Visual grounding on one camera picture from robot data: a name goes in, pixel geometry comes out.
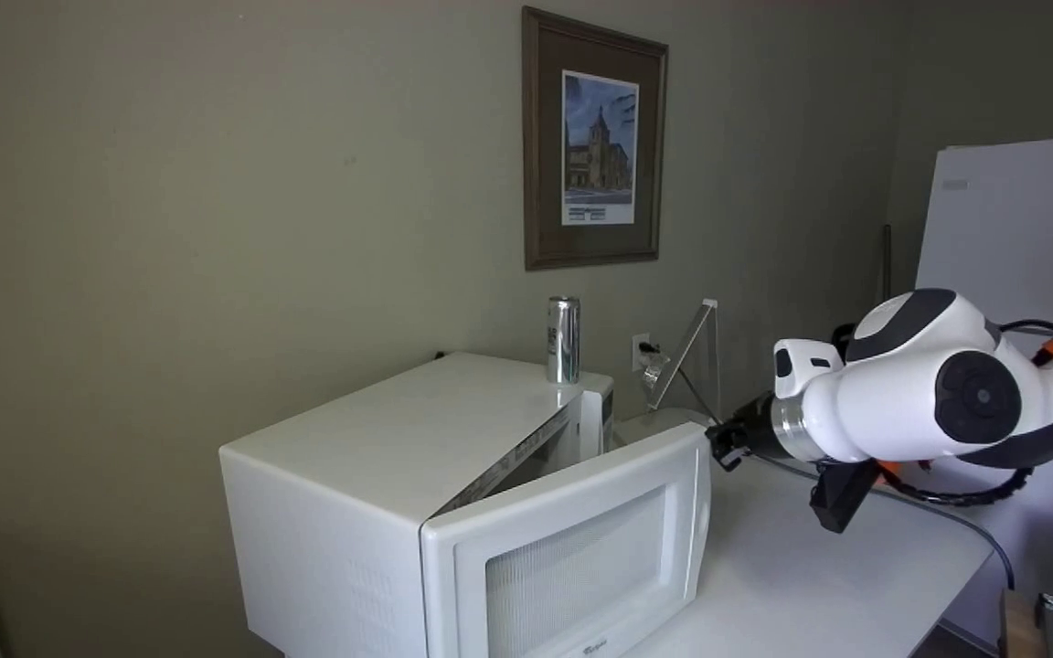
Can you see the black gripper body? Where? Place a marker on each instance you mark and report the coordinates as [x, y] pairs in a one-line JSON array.
[[762, 425]]

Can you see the white microwave door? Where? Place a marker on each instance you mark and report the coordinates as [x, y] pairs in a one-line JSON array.
[[576, 562]]

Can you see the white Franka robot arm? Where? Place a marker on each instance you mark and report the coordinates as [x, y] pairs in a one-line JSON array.
[[903, 403]]

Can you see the white microwave body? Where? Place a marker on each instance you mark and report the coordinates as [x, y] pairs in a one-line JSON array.
[[346, 486]]

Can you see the tall silver can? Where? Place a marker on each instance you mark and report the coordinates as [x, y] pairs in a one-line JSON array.
[[565, 340]]

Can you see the brown framed picture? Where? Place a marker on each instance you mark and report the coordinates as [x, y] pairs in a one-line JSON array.
[[592, 141]]

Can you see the large white board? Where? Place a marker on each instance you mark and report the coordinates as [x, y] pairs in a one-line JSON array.
[[1013, 221]]

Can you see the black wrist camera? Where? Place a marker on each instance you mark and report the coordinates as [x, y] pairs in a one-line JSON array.
[[842, 496]]

